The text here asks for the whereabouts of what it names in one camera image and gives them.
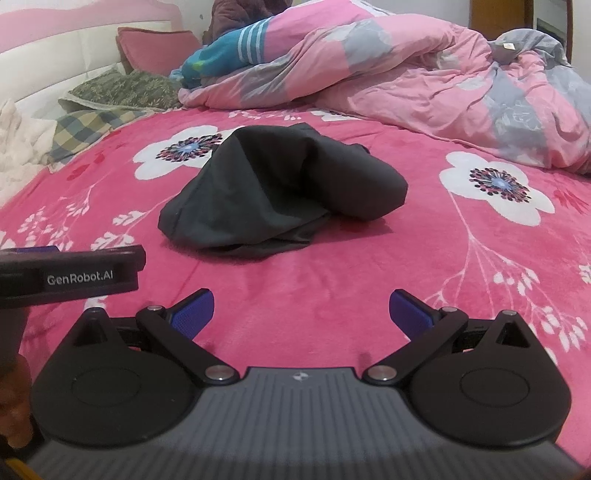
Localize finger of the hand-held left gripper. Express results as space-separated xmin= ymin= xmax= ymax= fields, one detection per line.
xmin=0 ymin=246 xmax=62 ymax=256

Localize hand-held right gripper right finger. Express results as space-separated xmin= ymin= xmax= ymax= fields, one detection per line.
xmin=361 ymin=289 xmax=539 ymax=386

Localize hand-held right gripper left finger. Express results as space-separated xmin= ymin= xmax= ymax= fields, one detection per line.
xmin=69 ymin=288 xmax=241 ymax=387

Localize dark grey pants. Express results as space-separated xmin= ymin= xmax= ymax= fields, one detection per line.
xmin=158 ymin=124 xmax=410 ymax=259

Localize person's left hand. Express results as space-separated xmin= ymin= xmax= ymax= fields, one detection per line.
xmin=0 ymin=357 xmax=34 ymax=451

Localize pink floral blanket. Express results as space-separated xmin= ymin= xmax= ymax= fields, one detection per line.
xmin=0 ymin=107 xmax=591 ymax=462

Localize white fluffy blanket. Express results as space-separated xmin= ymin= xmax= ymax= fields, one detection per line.
xmin=0 ymin=99 xmax=59 ymax=205

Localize plaid pillow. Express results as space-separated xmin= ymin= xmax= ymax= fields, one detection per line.
xmin=48 ymin=108 xmax=154 ymax=173

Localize green leaf-print pillow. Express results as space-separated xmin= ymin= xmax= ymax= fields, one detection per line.
xmin=59 ymin=69 xmax=184 ymax=113

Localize pink and white headboard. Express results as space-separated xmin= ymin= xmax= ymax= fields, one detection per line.
xmin=0 ymin=0 xmax=206 ymax=121

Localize pink and grey quilt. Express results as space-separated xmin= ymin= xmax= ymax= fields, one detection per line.
xmin=178 ymin=0 xmax=591 ymax=174

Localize pink pillow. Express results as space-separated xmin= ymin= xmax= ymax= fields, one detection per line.
xmin=116 ymin=27 xmax=205 ymax=77

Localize wooden door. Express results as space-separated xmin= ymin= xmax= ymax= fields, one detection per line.
xmin=470 ymin=0 xmax=533 ymax=42

